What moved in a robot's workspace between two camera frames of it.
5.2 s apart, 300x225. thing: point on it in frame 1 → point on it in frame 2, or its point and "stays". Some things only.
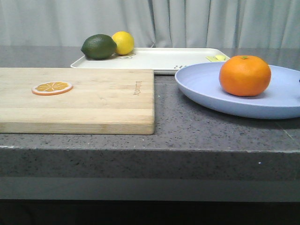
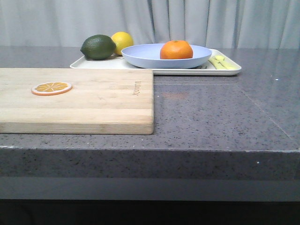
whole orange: [245, 76] → [176, 49]
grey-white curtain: [182, 23] stays
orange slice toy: [51, 88] stays
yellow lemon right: [124, 41] stays
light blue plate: [281, 100] → [148, 56]
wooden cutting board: [106, 101] stays
